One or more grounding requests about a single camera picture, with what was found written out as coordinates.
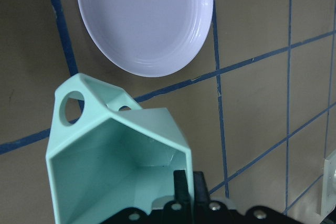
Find lavender plate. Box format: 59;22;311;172
78;0;213;78

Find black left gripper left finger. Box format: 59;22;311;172
173;169;190;224

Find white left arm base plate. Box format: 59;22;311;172
320;150;335;218

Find mint green faceted cup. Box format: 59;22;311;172
46;73;194;223

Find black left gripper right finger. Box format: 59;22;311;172
193;171;210;206

